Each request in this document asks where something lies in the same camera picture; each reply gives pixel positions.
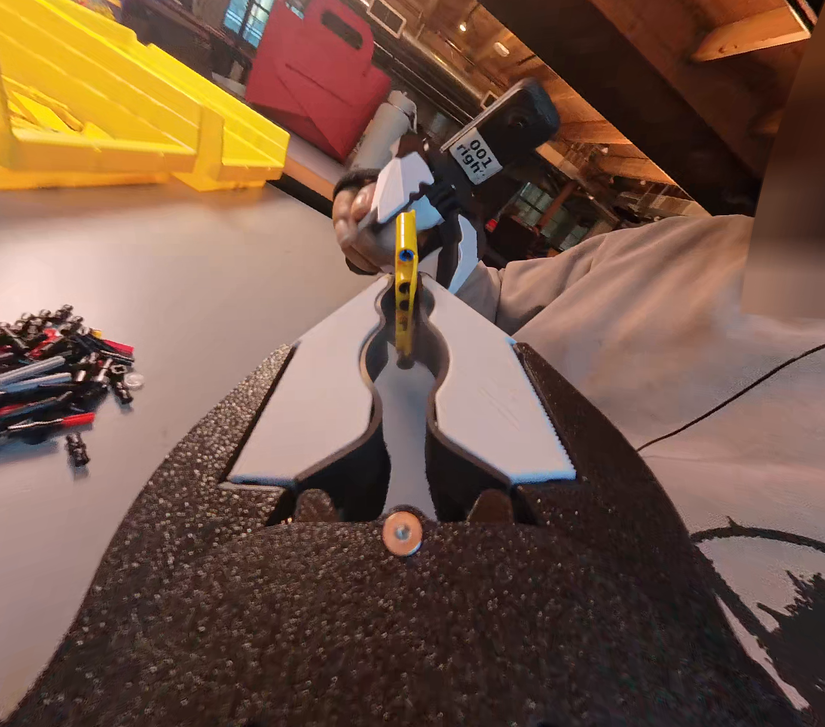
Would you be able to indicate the white water bottle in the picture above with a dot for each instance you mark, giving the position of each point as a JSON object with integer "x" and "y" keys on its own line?
{"x": 383, "y": 127}

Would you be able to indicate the pile of small building pins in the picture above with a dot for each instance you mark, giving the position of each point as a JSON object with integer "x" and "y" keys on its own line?
{"x": 58, "y": 372}

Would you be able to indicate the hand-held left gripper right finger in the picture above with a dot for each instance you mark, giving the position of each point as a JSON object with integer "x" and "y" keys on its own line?
{"x": 496, "y": 411}

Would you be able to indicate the person's right forearm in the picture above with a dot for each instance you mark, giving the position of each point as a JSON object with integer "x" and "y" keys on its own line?
{"x": 612, "y": 276}

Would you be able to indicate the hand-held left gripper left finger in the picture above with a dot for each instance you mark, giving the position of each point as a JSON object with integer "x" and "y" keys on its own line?
{"x": 309, "y": 405}

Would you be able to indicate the person's beige sweatshirt torso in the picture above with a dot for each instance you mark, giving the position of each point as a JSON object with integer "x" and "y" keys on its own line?
{"x": 709, "y": 417}

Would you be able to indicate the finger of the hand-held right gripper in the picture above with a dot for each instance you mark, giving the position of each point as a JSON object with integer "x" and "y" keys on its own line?
{"x": 430, "y": 214}
{"x": 399, "y": 185}

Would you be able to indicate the window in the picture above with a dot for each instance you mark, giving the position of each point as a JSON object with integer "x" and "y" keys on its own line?
{"x": 248, "y": 5}

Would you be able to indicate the grey desk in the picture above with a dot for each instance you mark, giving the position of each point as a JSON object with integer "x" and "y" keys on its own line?
{"x": 193, "y": 289}

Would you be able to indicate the red cardboard box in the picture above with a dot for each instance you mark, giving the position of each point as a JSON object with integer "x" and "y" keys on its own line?
{"x": 309, "y": 76}

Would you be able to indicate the person's right hand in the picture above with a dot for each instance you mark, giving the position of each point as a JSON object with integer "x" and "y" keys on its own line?
{"x": 358, "y": 243}

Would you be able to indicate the long yellow holed beam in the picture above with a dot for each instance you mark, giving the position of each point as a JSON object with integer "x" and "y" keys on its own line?
{"x": 406, "y": 237}

